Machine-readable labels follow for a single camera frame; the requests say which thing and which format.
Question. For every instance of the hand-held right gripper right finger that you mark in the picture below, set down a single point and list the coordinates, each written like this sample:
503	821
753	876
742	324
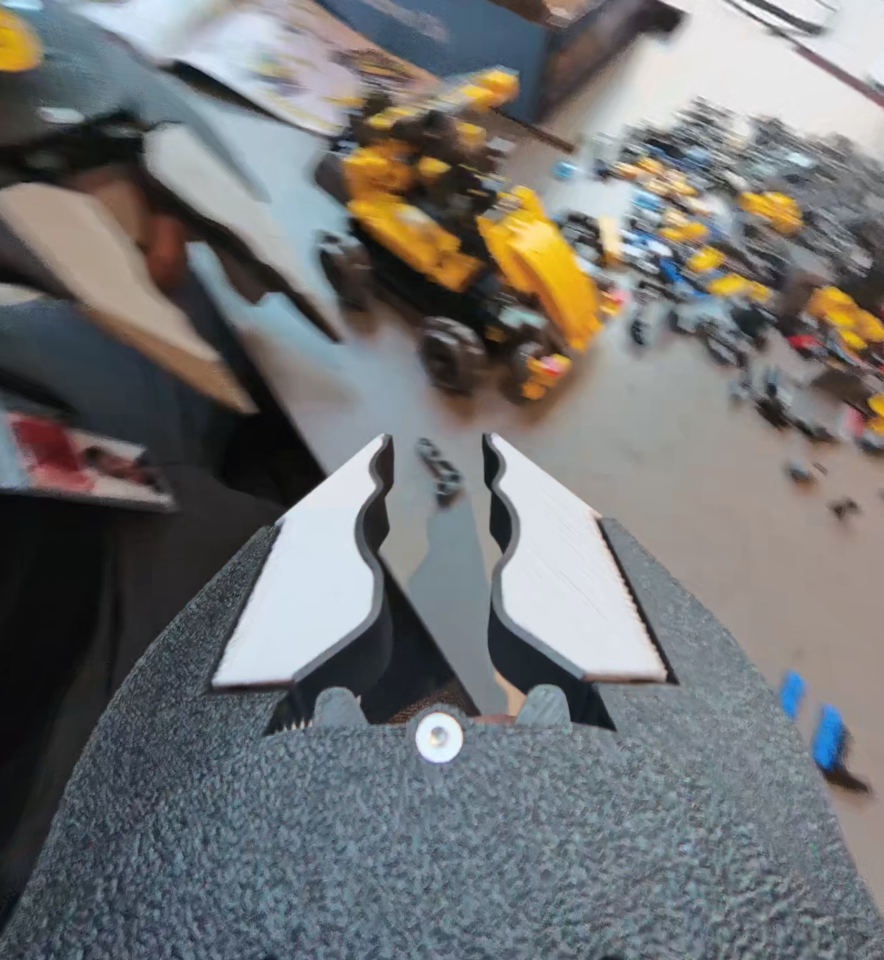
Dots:
577	600

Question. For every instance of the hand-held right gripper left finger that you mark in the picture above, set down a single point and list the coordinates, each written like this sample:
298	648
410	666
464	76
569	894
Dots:
299	600

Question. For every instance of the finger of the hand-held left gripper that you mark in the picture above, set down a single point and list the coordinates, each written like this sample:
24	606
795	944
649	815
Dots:
232	217
112	277

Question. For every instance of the light grey short beam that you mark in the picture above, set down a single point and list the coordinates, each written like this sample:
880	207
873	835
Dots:
438	469

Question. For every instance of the yellow toy vehicle model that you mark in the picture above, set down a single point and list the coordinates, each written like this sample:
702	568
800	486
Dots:
539	262

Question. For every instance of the pile of toy building pieces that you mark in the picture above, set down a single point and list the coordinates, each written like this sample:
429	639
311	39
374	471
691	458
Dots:
787	150

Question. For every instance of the grey desk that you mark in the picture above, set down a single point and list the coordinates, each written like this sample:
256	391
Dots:
674	525

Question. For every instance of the building instruction booklet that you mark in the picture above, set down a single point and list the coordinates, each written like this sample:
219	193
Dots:
277	60

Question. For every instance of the red white badge card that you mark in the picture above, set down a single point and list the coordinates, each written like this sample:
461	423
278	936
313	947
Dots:
52	450

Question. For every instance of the person's black clothing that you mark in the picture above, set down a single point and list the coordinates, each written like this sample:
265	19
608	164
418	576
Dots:
37	675

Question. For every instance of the dark blue cardboard kit box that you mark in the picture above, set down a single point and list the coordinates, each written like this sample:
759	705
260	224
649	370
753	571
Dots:
472	30

